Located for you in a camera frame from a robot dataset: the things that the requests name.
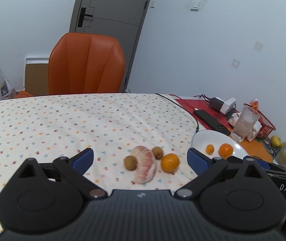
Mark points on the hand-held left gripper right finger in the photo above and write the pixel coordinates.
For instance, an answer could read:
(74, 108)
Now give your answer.
(198, 161)

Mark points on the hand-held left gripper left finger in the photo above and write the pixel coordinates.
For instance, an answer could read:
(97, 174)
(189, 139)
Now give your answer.
(82, 160)

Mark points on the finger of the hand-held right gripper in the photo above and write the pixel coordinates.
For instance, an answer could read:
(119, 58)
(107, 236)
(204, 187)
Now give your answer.
(234, 158)
(264, 164)

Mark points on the medium orange mandarin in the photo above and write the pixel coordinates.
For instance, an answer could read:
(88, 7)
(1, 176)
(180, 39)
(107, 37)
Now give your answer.
(225, 150)

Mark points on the white plate with blue rim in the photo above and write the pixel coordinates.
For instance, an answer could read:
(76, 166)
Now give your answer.
(243, 149)

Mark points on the small orange kumquat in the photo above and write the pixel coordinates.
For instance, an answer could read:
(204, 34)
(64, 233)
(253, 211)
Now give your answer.
(209, 148)

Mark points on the large orange mandarin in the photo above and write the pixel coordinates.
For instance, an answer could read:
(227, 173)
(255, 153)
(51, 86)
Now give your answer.
(170, 163)

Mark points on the small brown-green fruit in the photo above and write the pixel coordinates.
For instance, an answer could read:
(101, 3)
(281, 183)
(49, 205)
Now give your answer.
(130, 162)
(157, 152)

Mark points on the peeled citrus piece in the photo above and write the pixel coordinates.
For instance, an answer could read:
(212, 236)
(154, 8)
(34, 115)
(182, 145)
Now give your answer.
(145, 173)
(141, 152)

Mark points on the orange lion print mat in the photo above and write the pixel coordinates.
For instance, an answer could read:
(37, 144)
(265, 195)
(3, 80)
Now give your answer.
(255, 148)

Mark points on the yellow lemon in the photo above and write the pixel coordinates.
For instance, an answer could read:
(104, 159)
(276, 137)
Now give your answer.
(275, 141)

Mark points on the floral tissue box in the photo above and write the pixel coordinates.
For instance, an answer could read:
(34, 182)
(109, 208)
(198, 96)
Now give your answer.
(253, 133)

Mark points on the clear ribbed glass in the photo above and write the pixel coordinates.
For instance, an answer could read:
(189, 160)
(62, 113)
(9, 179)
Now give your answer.
(245, 123)

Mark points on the floral tablecloth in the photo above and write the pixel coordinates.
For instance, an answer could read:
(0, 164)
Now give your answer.
(57, 130)

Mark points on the red plastic basket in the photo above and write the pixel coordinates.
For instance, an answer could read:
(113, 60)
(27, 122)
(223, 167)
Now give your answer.
(267, 125)

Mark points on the black remote control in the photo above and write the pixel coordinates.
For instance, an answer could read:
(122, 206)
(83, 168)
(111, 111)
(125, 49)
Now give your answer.
(211, 120)

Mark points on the white power adapter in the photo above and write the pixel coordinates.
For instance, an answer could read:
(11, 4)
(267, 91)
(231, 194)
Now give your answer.
(229, 105)

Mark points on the red table mat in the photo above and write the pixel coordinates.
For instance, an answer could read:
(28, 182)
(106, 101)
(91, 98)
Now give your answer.
(190, 105)

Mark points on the red orange snack packet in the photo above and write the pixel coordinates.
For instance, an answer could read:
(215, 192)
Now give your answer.
(254, 105)

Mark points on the black charger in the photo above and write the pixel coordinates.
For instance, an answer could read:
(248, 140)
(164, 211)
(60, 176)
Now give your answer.
(216, 104)

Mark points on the cardboard box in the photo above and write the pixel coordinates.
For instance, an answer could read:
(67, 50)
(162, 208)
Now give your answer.
(36, 80)

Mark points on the orange leather chair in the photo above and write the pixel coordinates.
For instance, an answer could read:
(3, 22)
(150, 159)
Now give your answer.
(86, 65)

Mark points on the grey door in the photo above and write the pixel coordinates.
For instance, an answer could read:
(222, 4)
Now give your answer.
(115, 2)

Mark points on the small white wall switch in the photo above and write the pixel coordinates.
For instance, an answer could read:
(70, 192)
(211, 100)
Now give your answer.
(152, 4)

